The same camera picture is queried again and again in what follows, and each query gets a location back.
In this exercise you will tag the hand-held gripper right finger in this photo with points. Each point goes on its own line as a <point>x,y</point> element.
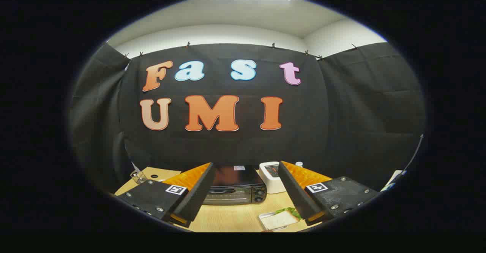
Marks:
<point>294,194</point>

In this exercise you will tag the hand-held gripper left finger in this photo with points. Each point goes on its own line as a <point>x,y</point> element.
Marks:
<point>200,192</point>

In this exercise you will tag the white bread lettuce sandwich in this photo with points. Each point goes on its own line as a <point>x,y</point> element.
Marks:
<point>279,220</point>

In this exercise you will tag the black toaster oven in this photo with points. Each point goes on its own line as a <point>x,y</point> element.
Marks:
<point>235,177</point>

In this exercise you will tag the white bread toaster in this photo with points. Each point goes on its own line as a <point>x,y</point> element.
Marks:
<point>272,185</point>

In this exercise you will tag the white plastic tray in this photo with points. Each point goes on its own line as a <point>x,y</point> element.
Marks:
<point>261,217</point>

